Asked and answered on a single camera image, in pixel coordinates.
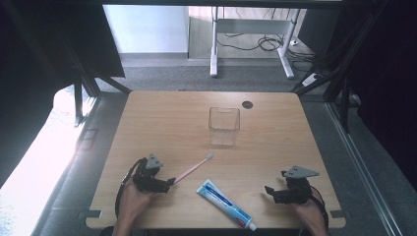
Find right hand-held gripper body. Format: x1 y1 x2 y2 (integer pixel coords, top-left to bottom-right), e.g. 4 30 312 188
271 165 321 206

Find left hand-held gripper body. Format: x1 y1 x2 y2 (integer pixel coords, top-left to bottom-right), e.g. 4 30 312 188
132 153 171 195

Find pink toothbrush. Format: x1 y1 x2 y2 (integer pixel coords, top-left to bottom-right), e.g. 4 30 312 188
172 152 215 186

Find white and blue toothpaste tube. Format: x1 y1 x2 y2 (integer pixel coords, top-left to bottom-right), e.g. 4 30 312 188
196 178 258 232

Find clear plastic cup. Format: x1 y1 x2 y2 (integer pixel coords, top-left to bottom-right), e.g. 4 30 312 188
208 106 241 148

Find person's left hand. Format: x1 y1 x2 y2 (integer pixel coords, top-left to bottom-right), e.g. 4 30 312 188
118 178 153 224

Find person's right hand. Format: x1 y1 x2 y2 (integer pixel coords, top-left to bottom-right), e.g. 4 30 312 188
290 196 327 231

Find white power strip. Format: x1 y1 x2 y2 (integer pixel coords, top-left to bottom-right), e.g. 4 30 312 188
301 73 321 88

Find black metal stand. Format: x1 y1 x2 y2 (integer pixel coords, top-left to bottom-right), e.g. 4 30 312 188
60 32 133 127
290 0 391 134

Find dark curtain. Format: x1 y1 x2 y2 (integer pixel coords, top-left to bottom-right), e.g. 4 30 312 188
328 0 417 193
0 0 126 189

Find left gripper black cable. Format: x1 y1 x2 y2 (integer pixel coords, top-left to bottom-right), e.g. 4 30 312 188
114 157 148 219

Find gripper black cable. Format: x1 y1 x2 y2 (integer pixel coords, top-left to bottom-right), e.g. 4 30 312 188
114 157 148 219
309 185 330 232

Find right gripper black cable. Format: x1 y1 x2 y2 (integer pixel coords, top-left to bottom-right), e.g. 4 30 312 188
309 185 330 232

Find metal floor rail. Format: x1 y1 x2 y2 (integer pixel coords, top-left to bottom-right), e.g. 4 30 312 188
328 101 405 236

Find black floor cables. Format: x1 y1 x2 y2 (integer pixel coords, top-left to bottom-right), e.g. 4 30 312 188
215 31 317 64

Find white desk frame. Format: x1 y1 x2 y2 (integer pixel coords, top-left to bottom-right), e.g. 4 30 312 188
209 6 301 80

